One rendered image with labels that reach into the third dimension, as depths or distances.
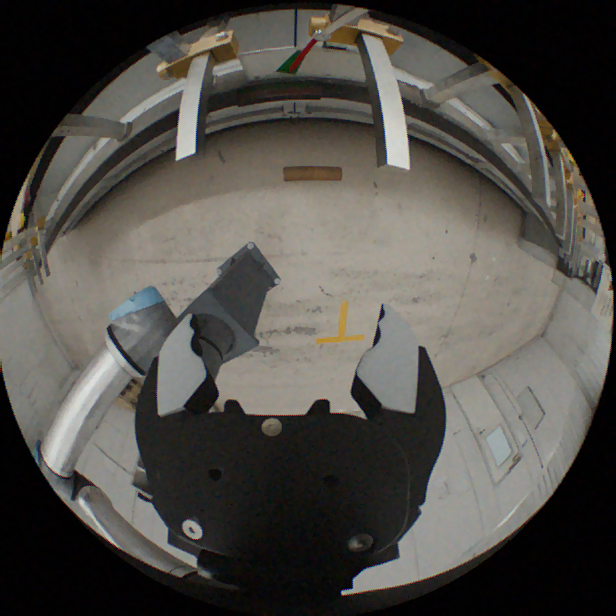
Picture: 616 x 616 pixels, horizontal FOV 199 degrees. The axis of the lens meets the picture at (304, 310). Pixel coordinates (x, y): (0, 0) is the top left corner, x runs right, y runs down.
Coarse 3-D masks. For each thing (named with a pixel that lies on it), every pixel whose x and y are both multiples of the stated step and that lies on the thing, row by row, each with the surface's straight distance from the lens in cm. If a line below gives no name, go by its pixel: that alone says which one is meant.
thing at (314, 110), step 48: (144, 48) 68; (240, 48) 69; (432, 48) 71; (96, 96) 81; (144, 96) 84; (480, 96) 89; (48, 144) 98; (432, 144) 145; (48, 192) 139; (96, 192) 184
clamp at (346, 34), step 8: (312, 16) 41; (328, 16) 41; (312, 24) 39; (320, 24) 39; (328, 24) 38; (344, 24) 39; (360, 24) 41; (368, 24) 42; (376, 24) 43; (336, 32) 39; (344, 32) 39; (352, 32) 40; (360, 32) 40; (368, 32) 40; (376, 32) 40; (384, 32) 41; (328, 40) 41; (336, 40) 41; (344, 40) 41; (352, 40) 41; (384, 40) 41; (392, 40) 41; (400, 40) 41; (392, 48) 42
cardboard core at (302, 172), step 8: (288, 168) 101; (296, 168) 100; (304, 168) 100; (312, 168) 101; (320, 168) 101; (328, 168) 102; (336, 168) 103; (288, 176) 99; (296, 176) 100; (304, 176) 100; (312, 176) 100; (320, 176) 101; (328, 176) 101; (336, 176) 102
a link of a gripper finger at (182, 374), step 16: (192, 320) 13; (176, 336) 11; (192, 336) 11; (160, 352) 11; (176, 352) 10; (192, 352) 9; (160, 368) 10; (176, 368) 9; (192, 368) 9; (160, 384) 9; (176, 384) 8; (192, 384) 8; (208, 384) 8; (160, 400) 8; (176, 400) 8; (192, 400) 8; (208, 400) 8; (192, 416) 8
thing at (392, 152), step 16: (368, 16) 49; (368, 48) 35; (384, 48) 37; (368, 64) 33; (384, 64) 33; (368, 80) 31; (384, 80) 30; (384, 96) 27; (384, 112) 25; (400, 112) 27; (384, 128) 24; (400, 128) 25; (384, 144) 23; (400, 144) 24; (384, 160) 23; (400, 160) 23
